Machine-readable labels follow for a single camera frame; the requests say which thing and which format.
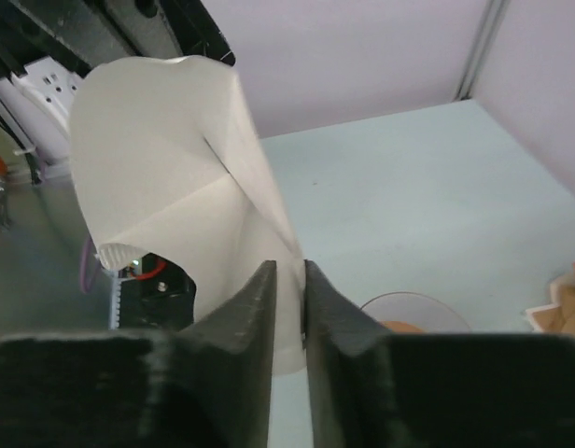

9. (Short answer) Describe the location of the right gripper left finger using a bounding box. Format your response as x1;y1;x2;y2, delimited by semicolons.
0;260;277;447

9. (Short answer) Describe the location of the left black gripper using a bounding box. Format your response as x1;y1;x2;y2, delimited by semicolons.
0;0;236;78

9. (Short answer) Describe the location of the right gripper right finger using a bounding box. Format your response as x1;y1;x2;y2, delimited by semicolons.
305;261;575;448

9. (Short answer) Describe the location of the pink glass dripper cone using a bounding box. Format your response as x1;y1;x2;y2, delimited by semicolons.
361;291;470;333

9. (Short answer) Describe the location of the white paper coffee filter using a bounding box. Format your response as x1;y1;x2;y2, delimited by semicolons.
69;56;305;375

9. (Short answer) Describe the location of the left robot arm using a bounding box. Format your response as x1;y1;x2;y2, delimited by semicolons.
0;1;235;185

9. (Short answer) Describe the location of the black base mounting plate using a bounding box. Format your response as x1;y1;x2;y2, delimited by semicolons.
113;253;197;331

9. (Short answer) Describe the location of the stack of paper filters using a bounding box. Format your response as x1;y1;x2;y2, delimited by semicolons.
526;273;575;337

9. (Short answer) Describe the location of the grey slotted cable duct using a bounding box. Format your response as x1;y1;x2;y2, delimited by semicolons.
95;243;146;329

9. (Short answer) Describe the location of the left aluminium frame post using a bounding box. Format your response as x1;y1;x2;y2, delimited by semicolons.
454;0;510;101

